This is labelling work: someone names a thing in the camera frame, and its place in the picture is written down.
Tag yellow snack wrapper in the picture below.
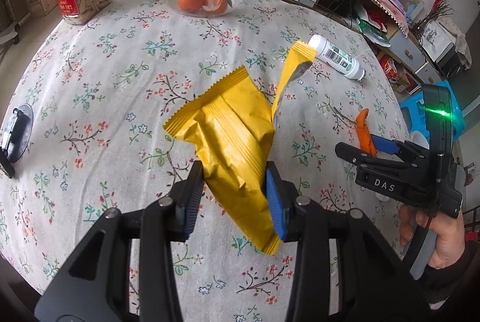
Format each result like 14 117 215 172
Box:
163 41 317 255

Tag right hand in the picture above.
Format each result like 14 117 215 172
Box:
399 205 465 270

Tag blue plastic stool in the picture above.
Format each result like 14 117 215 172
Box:
400 80 466 141

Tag low grey side cabinet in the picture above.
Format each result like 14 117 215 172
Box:
358 0 445 84

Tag white plastic bottle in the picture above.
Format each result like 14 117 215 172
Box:
308 34 365 81

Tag orange mandarin right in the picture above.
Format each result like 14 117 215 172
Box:
203 0 229 15

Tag orange mandarin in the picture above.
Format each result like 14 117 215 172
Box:
177 0 203 13
203 0 229 15

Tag orange mandarin front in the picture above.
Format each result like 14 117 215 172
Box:
177 0 203 13

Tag black suction mount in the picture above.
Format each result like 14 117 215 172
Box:
1 103 34 179

